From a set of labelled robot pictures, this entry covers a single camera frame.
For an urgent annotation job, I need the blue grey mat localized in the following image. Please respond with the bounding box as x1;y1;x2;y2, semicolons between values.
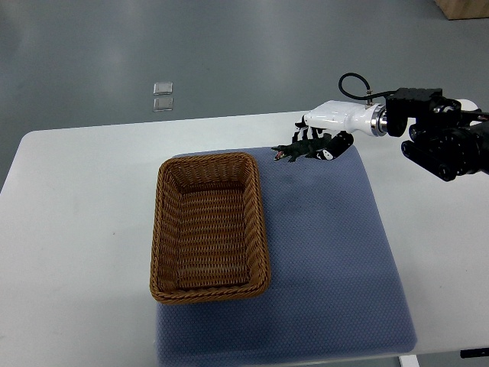
155;147;417;366

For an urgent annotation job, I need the black cable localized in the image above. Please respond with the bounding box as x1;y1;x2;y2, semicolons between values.
338;73;398;106

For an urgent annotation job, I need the dark toy crocodile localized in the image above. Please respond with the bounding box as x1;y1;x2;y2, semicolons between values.
271;134;332;163

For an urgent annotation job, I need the black table bracket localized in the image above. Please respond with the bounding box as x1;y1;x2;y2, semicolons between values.
460;347;489;359

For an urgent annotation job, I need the brown wicker basket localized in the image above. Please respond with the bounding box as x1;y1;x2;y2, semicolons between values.
149;152;271;304

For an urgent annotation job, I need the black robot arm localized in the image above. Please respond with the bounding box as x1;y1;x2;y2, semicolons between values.
385;88;488;181

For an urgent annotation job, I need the upper clear floor plate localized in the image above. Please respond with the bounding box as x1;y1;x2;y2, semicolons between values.
153;82;173;96

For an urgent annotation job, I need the clear floor plate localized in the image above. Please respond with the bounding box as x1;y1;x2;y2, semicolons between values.
153;96;173;112
153;82;173;96

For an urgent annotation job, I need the wooden box corner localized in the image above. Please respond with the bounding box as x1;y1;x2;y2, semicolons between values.
435;0;489;20

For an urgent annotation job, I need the lower clear floor plate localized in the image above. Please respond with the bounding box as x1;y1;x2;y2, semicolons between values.
153;96;173;112

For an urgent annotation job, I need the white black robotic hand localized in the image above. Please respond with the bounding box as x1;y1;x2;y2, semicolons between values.
292;100;387;161

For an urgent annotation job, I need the white table leg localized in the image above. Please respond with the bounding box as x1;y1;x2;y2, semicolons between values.
399;355;420;367

